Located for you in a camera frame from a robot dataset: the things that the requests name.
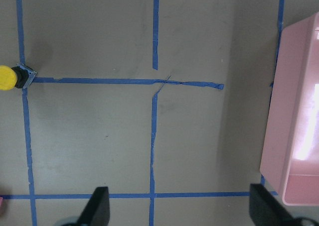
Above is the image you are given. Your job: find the pink plastic bin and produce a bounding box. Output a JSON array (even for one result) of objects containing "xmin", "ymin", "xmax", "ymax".
[{"xmin": 260, "ymin": 14, "xmax": 319, "ymax": 206}]

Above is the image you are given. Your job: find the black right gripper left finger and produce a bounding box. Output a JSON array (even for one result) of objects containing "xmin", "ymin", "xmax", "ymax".
[{"xmin": 77, "ymin": 187, "xmax": 110, "ymax": 226}]

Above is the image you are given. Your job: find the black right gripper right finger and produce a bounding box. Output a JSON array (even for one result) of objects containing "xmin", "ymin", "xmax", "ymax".
[{"xmin": 249, "ymin": 184, "xmax": 294, "ymax": 226}]

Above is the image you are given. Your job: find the yellow push button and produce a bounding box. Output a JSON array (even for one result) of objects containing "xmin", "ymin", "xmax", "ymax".
[{"xmin": 0, "ymin": 64, "xmax": 37, "ymax": 91}]

